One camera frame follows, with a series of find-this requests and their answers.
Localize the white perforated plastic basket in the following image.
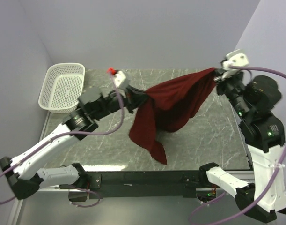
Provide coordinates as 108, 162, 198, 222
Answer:
38, 63, 85, 113

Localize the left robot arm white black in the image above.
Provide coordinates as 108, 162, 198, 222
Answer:
0, 86, 148, 200

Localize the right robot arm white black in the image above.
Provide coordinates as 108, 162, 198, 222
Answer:
198, 72, 286, 223

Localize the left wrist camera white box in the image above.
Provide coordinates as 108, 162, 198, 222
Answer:
113, 70, 130, 90

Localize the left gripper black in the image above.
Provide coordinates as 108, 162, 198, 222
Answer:
94, 84, 152, 120

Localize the aluminium frame rail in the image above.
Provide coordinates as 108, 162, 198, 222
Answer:
7, 110, 286, 225

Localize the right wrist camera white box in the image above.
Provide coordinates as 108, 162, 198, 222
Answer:
221, 49, 249, 80

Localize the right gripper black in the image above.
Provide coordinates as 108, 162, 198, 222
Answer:
215, 67, 252, 119

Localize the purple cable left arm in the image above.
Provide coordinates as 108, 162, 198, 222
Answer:
0, 70, 128, 208

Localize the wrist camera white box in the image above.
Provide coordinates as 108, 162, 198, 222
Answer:
221, 49, 249, 80
113, 70, 130, 90

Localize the dark red t shirt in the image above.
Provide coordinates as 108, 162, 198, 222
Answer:
129, 68, 216, 165

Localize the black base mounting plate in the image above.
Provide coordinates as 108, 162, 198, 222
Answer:
73, 170, 213, 198

